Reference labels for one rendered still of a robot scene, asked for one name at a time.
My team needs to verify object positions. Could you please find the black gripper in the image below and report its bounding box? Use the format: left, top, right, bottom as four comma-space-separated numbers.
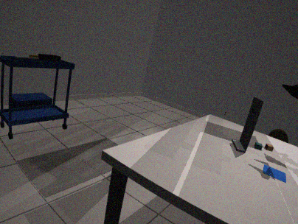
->
282, 84, 298, 99

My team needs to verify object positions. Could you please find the small teal block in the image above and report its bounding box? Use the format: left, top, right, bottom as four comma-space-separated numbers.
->
254, 142, 263, 150

